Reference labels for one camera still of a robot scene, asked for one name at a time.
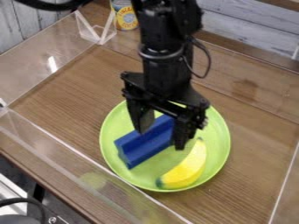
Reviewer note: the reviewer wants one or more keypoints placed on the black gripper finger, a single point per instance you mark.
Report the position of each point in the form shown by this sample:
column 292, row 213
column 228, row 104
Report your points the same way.
column 185, row 124
column 141, row 114

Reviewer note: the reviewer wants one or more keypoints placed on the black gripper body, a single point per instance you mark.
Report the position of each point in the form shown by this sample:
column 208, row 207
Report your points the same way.
column 164, row 83

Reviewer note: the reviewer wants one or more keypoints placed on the yellow toy banana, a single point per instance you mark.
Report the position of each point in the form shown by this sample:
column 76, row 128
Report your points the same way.
column 188, row 170

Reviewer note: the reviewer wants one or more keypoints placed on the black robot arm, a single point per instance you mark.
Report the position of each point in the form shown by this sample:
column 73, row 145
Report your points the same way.
column 168, row 22

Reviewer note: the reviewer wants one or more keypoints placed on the green round plate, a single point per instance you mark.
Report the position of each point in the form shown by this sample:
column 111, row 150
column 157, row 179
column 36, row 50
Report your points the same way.
column 144, row 174

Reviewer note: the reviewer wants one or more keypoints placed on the blue foam block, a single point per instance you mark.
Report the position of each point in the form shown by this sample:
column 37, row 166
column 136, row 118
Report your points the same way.
column 137, row 147

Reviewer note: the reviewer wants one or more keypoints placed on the yellow labelled can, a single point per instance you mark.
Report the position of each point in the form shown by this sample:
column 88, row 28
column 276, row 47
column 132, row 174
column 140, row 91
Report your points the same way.
column 125, row 16

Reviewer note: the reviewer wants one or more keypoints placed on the clear acrylic enclosure wall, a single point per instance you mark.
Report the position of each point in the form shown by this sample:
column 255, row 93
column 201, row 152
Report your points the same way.
column 59, row 83

